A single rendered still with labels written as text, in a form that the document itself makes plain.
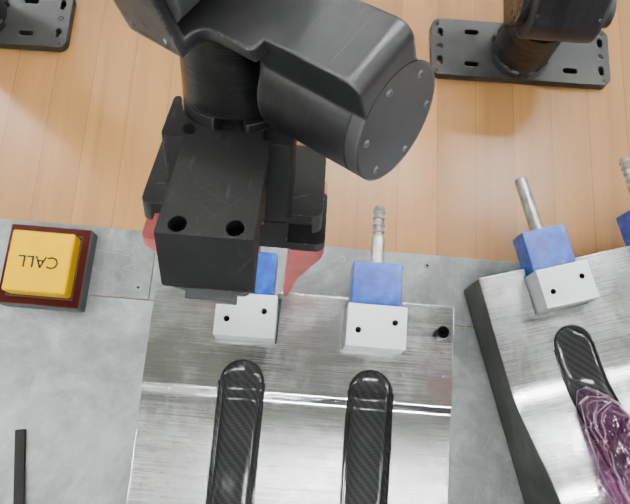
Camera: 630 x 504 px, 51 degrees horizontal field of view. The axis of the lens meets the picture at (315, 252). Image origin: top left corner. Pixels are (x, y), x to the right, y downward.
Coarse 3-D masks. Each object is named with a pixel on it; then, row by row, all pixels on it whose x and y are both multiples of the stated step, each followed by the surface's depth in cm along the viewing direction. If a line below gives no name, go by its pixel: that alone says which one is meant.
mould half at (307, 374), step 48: (192, 336) 56; (288, 336) 56; (336, 336) 56; (432, 336) 57; (144, 384) 55; (192, 384) 55; (288, 384) 55; (336, 384) 55; (432, 384) 56; (144, 432) 54; (192, 432) 54; (288, 432) 54; (336, 432) 55; (432, 432) 55; (144, 480) 53; (192, 480) 53; (288, 480) 54; (336, 480) 54; (432, 480) 54
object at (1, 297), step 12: (12, 228) 65; (24, 228) 65; (36, 228) 65; (48, 228) 65; (60, 228) 65; (84, 240) 65; (84, 252) 64; (84, 264) 64; (0, 288) 63; (0, 300) 63; (12, 300) 63; (24, 300) 63; (36, 300) 63; (48, 300) 63; (60, 300) 63; (72, 300) 63
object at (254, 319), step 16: (272, 256) 56; (272, 272) 56; (256, 288) 56; (272, 288) 56; (224, 304) 54; (240, 304) 54; (256, 304) 54; (272, 304) 54; (224, 320) 54; (240, 320) 54; (256, 320) 54; (272, 320) 54; (224, 336) 54; (240, 336) 53; (256, 336) 53; (272, 336) 53
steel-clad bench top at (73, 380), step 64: (0, 256) 66; (128, 256) 67; (384, 256) 68; (0, 320) 64; (64, 320) 65; (128, 320) 65; (0, 384) 63; (64, 384) 63; (128, 384) 63; (0, 448) 61; (64, 448) 62; (128, 448) 62
